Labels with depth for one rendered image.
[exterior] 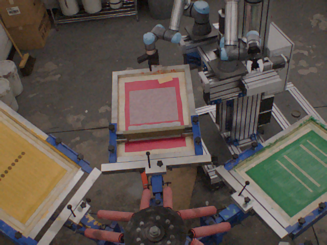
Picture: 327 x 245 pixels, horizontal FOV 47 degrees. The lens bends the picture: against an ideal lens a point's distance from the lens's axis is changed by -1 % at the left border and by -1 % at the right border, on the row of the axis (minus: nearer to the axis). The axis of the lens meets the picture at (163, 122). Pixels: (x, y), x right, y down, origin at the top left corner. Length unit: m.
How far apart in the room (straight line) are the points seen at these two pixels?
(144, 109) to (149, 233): 1.12
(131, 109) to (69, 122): 1.70
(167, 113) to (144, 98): 0.22
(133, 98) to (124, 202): 1.13
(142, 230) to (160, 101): 1.16
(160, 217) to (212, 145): 1.78
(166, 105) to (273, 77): 0.77
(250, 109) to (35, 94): 2.67
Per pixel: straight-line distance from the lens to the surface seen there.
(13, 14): 5.38
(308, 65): 4.89
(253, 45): 2.06
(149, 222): 1.88
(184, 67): 2.88
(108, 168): 2.40
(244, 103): 3.25
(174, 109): 2.68
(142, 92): 2.80
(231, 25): 2.31
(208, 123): 3.74
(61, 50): 5.47
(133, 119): 2.67
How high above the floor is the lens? 2.94
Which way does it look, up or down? 46 degrees down
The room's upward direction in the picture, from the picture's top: 7 degrees counter-clockwise
